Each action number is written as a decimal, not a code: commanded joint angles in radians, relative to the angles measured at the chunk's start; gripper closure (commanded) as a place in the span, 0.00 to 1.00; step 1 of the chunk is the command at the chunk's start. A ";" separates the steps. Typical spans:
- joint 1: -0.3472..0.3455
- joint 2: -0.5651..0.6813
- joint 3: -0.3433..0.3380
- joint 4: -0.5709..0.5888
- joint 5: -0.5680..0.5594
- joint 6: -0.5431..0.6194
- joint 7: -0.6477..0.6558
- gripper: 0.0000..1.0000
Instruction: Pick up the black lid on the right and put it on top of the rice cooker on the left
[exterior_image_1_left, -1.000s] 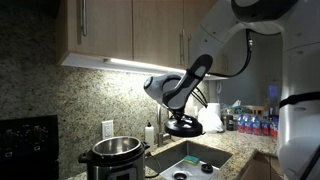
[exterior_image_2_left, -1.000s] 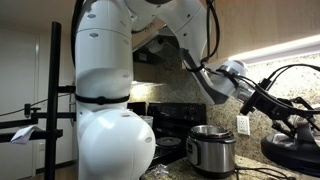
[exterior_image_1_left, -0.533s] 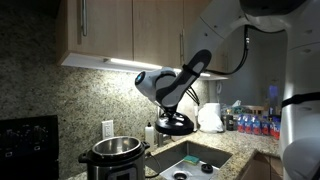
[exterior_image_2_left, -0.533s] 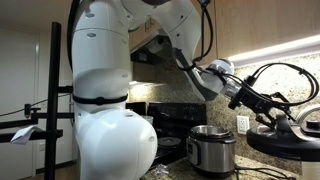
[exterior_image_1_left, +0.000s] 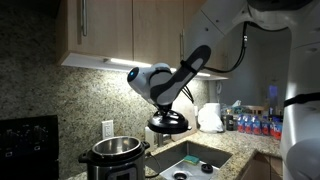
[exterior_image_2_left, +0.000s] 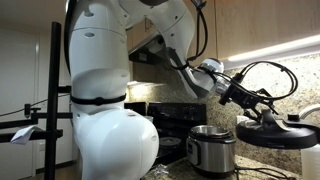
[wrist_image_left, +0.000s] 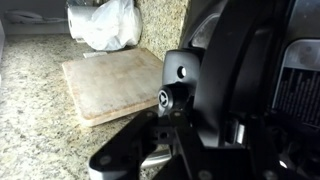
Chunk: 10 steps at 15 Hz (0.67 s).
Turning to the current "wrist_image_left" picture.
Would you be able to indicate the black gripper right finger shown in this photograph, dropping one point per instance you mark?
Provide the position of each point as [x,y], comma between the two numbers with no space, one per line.
[266,150]

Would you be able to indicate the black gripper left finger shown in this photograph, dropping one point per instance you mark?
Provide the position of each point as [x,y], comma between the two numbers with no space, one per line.
[123,146]

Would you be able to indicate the wooden cutting board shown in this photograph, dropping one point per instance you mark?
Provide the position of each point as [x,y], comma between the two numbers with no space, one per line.
[113,83]

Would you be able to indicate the white plastic bag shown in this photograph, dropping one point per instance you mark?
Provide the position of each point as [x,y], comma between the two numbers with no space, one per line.
[113,26]

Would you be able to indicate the white paper towel roll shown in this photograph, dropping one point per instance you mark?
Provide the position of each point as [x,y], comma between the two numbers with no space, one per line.
[78,21]

